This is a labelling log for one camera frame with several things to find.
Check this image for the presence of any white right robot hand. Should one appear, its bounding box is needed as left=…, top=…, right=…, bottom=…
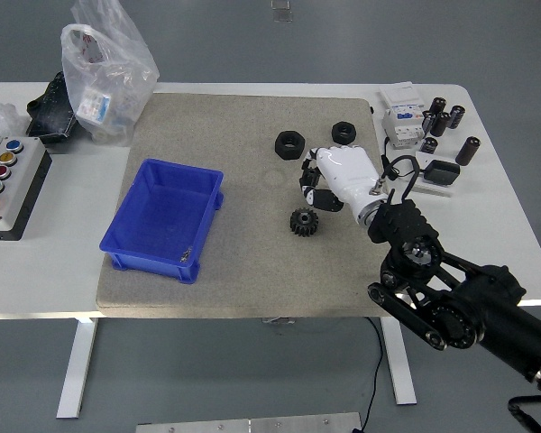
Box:
left=298, top=144, right=390, bottom=218

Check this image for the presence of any large black gear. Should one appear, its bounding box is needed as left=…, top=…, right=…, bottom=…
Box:
left=289, top=207, right=321, bottom=238

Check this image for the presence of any small black hex nut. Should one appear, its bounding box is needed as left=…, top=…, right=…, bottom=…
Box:
left=331, top=120, right=359, bottom=146

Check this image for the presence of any large black hex nut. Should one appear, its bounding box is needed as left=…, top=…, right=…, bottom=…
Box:
left=274, top=130, right=306, bottom=161

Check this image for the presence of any grey button control box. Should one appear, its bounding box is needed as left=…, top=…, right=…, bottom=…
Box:
left=0, top=134, right=53, bottom=242

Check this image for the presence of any white circuit breaker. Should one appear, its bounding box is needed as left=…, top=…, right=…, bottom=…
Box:
left=378, top=80, right=428, bottom=151

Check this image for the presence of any black power adapter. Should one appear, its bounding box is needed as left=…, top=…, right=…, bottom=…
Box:
left=421, top=159, right=462, bottom=188

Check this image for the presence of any grey-brown mat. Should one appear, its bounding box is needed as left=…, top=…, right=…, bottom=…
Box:
left=94, top=92, right=405, bottom=319

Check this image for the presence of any grey floor socket cover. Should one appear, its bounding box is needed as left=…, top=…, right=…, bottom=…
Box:
left=270, top=0, right=295, bottom=23

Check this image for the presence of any blue plastic bin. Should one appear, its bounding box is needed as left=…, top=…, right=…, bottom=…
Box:
left=98, top=157, right=225, bottom=285

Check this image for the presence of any white table leg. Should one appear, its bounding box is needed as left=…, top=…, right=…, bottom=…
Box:
left=55, top=317, right=100, bottom=419
left=380, top=315, right=418, bottom=406

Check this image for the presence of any clear plastic bag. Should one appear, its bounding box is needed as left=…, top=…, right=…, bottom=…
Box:
left=60, top=0, right=160, bottom=148

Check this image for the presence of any white and blue carton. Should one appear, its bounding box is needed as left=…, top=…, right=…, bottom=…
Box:
left=75, top=85, right=115, bottom=125

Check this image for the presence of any black pouch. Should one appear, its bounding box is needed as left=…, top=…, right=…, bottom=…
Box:
left=25, top=70, right=78, bottom=146

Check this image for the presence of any crumpled clear plastic wrap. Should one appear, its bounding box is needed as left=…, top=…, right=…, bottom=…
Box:
left=0, top=99, right=29, bottom=139

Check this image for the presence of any black adapter cord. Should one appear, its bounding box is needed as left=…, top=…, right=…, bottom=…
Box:
left=380, top=136, right=429, bottom=182

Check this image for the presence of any black floor cable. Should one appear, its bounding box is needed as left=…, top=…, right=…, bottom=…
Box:
left=356, top=317, right=385, bottom=432

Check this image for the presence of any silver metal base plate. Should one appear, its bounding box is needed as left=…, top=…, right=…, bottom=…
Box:
left=134, top=410, right=364, bottom=433

